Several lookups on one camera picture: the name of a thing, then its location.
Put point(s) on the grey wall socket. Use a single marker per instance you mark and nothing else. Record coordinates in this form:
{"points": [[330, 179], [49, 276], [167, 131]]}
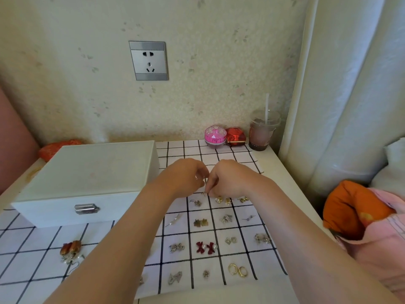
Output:
{"points": [[148, 61]]}

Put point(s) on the gold hoop earring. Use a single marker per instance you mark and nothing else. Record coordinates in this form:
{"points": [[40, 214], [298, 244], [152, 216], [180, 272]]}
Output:
{"points": [[233, 269], [243, 271]]}

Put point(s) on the orange plush cushion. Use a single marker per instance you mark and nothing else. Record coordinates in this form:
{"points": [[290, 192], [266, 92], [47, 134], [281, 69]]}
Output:
{"points": [[351, 208]]}

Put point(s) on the pink round trinket box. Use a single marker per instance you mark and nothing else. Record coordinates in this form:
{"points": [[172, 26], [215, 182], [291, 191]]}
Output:
{"points": [[215, 135]]}

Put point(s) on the small flower stud earring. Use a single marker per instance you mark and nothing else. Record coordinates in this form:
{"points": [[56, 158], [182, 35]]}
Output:
{"points": [[206, 273]]}

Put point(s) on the pink rolled mat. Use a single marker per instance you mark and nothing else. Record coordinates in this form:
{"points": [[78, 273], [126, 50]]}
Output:
{"points": [[14, 145]]}

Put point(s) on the person's right hand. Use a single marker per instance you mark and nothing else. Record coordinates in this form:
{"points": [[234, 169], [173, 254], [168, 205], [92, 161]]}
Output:
{"points": [[237, 180]]}

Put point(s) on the pink plaid blanket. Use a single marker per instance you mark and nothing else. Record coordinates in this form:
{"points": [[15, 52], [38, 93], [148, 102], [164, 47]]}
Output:
{"points": [[379, 250]]}

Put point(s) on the clear plastic drink cup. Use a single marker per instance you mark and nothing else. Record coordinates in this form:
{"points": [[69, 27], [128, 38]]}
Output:
{"points": [[262, 132]]}

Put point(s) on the person's left forearm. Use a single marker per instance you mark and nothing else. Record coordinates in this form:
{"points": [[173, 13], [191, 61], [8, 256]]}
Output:
{"points": [[110, 256]]}

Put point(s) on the red faceted gift box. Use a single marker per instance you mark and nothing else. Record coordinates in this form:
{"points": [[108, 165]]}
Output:
{"points": [[235, 137]]}

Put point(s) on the white drinking straw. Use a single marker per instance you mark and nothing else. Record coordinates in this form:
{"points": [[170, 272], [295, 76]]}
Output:
{"points": [[266, 107]]}

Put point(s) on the red-brown drop earring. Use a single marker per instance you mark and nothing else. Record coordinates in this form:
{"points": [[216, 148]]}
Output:
{"points": [[65, 248], [75, 246]]}

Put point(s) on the person's right forearm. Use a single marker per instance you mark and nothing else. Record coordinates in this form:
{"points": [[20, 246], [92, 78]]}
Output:
{"points": [[316, 250]]}

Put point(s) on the white black-grid table cloth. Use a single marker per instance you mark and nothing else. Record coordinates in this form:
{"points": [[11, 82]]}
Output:
{"points": [[31, 265]]}

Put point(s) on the person's left hand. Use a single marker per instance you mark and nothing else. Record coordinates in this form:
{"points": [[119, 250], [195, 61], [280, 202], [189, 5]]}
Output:
{"points": [[183, 178]]}

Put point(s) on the white wooden jewelry box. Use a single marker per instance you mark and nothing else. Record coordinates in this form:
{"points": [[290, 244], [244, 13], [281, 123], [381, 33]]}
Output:
{"points": [[88, 167]]}

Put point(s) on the white padded headboard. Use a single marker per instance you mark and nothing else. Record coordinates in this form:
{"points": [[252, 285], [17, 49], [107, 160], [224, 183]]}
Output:
{"points": [[341, 85]]}

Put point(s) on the red heart-shaped box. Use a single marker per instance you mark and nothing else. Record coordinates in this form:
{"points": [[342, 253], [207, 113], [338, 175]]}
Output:
{"points": [[57, 148]]}

